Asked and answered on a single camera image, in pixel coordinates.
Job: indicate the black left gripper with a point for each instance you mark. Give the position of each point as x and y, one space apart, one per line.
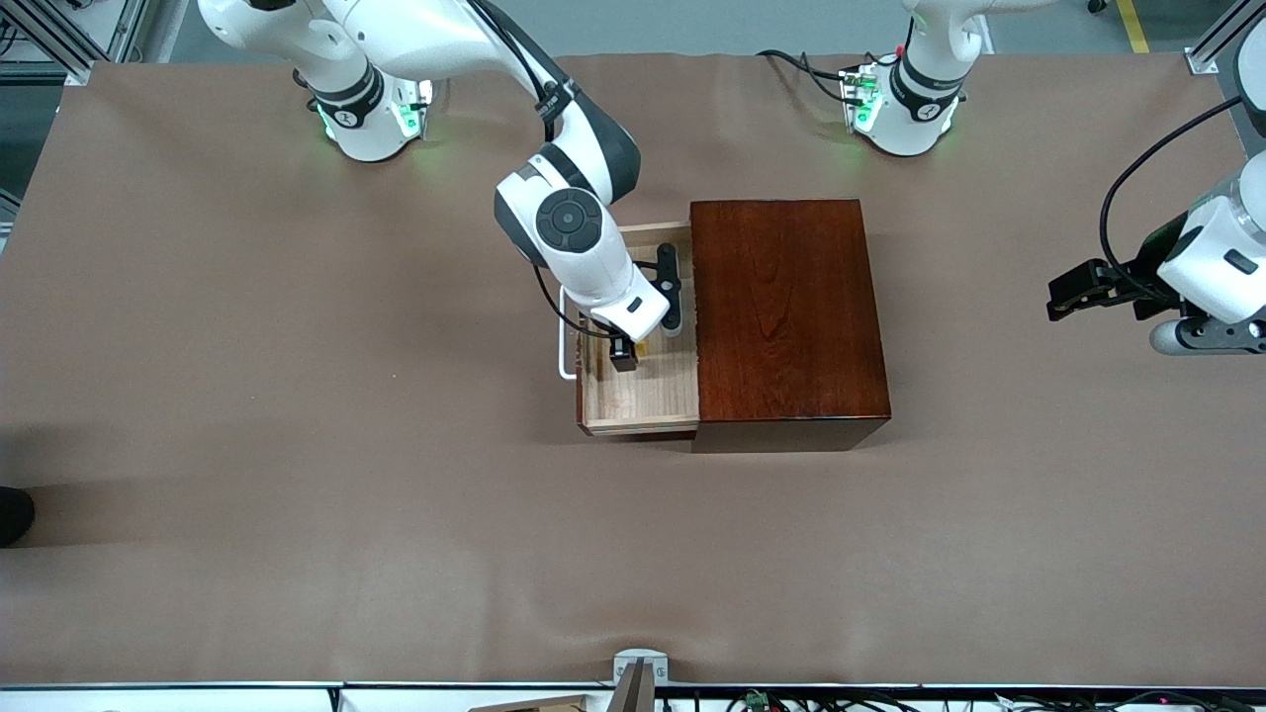
1145 271

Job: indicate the grey arm base connector box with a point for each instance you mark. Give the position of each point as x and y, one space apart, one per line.
859 99
420 114

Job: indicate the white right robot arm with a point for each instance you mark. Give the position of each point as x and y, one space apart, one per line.
584 257

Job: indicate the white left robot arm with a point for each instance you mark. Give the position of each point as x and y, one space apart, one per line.
920 119

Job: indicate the dark red-brown wooden cabinet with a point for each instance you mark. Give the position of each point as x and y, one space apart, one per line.
791 326

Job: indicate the yellow floor tape strip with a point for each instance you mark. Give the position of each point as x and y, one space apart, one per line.
1135 30

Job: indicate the brown cardboard piece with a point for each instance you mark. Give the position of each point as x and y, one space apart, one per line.
534 706

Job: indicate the brown table mat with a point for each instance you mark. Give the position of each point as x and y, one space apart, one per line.
297 554

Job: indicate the black round object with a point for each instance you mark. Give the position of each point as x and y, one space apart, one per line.
12 516

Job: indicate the aluminium frame profile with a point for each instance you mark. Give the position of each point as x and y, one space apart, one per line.
74 49
1212 54

